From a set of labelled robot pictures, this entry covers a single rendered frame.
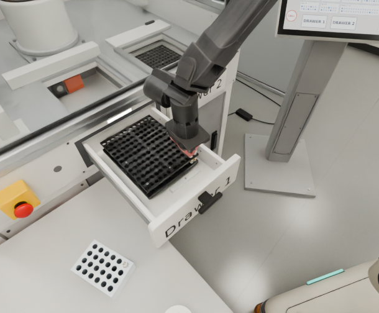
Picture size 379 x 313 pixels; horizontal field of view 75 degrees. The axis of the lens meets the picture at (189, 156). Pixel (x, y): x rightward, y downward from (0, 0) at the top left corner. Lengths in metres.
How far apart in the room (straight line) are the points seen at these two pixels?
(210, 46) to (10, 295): 0.71
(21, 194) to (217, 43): 0.55
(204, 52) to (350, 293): 1.13
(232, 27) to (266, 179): 1.38
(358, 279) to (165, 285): 0.92
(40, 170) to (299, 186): 1.50
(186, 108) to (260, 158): 1.39
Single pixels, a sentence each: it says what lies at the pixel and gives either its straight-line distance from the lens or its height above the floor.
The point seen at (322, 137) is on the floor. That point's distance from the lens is 2.23.
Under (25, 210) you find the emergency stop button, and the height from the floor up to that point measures 0.88.
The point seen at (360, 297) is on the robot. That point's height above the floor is 0.28.
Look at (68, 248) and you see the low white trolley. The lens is 0.77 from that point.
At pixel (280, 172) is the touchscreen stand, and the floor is 0.04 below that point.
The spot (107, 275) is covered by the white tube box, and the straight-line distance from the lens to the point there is 0.68.
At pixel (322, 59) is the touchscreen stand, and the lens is 1.39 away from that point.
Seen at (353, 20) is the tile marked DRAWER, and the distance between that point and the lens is 1.26.
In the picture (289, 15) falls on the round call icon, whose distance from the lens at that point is 1.19.
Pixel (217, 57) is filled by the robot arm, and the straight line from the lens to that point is 0.48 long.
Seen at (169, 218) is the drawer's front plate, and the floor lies 0.92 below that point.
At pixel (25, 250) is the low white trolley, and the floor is 0.76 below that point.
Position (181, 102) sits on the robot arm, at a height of 1.11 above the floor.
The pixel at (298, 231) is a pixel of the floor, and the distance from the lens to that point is 1.67.
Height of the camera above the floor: 1.42
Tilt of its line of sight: 51 degrees down
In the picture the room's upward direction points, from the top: straight up
